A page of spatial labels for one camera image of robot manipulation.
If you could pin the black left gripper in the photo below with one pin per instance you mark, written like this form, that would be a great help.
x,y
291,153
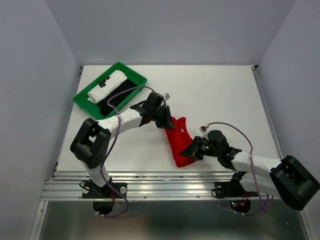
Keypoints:
x,y
168,122

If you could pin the black rolled t shirt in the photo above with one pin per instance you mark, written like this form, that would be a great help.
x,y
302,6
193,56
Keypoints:
x,y
104,108

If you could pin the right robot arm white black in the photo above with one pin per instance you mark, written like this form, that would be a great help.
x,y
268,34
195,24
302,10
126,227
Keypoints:
x,y
284,178

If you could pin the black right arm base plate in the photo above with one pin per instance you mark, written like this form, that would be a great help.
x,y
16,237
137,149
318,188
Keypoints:
x,y
227,189

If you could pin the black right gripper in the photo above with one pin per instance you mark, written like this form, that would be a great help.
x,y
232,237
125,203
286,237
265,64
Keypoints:
x,y
192,150

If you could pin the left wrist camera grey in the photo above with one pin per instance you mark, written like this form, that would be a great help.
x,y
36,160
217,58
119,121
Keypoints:
x,y
155,100

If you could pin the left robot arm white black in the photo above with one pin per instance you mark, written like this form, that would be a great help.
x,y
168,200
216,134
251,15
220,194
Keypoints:
x,y
91,142

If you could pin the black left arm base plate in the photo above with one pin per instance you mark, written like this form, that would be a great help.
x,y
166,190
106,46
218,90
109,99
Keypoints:
x,y
92,191

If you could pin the white rolled t shirt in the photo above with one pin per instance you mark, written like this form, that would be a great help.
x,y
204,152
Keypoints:
x,y
96,94

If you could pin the aluminium frame rails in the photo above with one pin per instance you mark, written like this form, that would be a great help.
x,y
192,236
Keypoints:
x,y
169,203

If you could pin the green plastic tray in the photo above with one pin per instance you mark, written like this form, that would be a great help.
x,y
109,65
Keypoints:
x,y
81,99

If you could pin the red t shirt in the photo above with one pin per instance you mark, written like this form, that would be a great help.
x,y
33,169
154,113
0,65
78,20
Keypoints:
x,y
179,139

